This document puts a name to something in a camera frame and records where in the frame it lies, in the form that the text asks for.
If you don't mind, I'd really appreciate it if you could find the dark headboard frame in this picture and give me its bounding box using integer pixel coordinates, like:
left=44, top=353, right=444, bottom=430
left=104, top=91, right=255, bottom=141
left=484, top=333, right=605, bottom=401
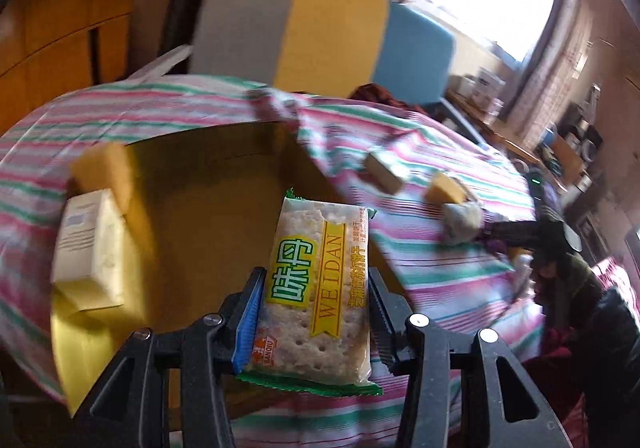
left=159, top=0, right=221, bottom=73

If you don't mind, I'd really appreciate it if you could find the white carton box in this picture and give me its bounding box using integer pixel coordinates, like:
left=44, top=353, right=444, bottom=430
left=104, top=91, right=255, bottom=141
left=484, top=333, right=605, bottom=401
left=52, top=189, right=132, bottom=313

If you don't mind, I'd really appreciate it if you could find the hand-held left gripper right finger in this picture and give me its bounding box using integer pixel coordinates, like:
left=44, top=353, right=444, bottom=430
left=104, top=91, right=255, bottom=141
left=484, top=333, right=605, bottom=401
left=367, top=267, right=573, bottom=448

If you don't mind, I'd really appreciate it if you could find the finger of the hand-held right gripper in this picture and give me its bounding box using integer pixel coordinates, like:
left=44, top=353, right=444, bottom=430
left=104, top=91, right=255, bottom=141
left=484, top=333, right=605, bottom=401
left=481, top=221, right=540, bottom=249

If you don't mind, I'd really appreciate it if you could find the white crumpled paper ball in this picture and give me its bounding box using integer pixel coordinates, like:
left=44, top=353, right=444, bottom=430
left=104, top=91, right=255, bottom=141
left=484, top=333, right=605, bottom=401
left=440, top=200, right=483, bottom=246

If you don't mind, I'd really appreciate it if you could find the patterned curtain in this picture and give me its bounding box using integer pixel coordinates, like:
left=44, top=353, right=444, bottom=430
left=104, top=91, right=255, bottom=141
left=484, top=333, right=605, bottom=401
left=515, top=0, right=591, bottom=139

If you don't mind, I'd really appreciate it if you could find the yellow sponge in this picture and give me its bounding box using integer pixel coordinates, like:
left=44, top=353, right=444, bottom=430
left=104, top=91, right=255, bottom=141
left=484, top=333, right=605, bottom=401
left=70, top=143, right=136, bottom=219
left=426, top=171, right=473, bottom=205

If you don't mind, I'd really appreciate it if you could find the striped bed sheet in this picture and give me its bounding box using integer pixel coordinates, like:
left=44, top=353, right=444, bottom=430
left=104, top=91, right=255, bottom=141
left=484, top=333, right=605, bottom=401
left=0, top=75, right=551, bottom=448

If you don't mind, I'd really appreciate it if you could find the dark red cloth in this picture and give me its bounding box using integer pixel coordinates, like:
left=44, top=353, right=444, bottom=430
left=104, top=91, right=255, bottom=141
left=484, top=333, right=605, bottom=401
left=350, top=84, right=426, bottom=115

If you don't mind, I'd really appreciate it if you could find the wooden wardrobe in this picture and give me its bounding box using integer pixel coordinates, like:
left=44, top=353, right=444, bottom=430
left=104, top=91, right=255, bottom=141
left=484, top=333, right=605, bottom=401
left=0, top=0, right=151, bottom=139

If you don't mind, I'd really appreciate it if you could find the gold gift box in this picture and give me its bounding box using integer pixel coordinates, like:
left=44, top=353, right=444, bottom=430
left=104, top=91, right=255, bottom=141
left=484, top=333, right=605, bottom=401
left=50, top=120, right=416, bottom=421

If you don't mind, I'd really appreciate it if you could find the cracker packet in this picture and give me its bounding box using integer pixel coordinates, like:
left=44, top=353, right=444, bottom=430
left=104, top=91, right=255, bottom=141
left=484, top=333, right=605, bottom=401
left=235, top=188, right=385, bottom=398

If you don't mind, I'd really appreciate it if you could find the small tan box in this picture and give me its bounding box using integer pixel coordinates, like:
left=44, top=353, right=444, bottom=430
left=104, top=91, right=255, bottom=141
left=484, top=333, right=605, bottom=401
left=362, top=151, right=412, bottom=195

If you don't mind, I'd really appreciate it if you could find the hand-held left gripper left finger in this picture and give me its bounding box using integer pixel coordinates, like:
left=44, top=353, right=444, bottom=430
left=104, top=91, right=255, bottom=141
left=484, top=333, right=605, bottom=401
left=72, top=267, right=268, bottom=448

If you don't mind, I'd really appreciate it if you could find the wooden desk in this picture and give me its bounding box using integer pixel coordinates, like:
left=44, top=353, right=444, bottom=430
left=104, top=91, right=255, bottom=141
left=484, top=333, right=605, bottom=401
left=445, top=82, right=571, bottom=179

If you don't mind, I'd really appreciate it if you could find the cluttered shelf unit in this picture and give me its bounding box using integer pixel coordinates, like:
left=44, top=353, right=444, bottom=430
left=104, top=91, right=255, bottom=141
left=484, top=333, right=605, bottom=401
left=540, top=82, right=616, bottom=209

